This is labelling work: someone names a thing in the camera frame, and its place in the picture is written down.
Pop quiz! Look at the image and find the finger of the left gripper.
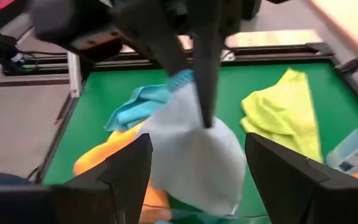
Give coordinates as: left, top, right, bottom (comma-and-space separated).
193, 27, 227, 129
128, 29, 189, 77

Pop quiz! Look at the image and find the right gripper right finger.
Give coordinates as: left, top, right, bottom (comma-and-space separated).
244, 132, 358, 224

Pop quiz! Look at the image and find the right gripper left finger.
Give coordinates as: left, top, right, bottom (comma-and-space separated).
0, 133, 154, 224

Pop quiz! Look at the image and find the teal microfiber towel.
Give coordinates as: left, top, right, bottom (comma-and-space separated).
104, 68, 196, 133

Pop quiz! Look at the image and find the green microfiber towel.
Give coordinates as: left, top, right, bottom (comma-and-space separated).
239, 68, 325, 164

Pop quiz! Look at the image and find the grey microfiber towel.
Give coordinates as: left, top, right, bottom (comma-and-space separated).
140, 81, 247, 218

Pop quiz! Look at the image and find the green table mat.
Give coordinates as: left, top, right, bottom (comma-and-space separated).
42, 62, 358, 224

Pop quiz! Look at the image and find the white aluminium bracket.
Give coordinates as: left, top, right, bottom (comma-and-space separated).
67, 51, 83, 99

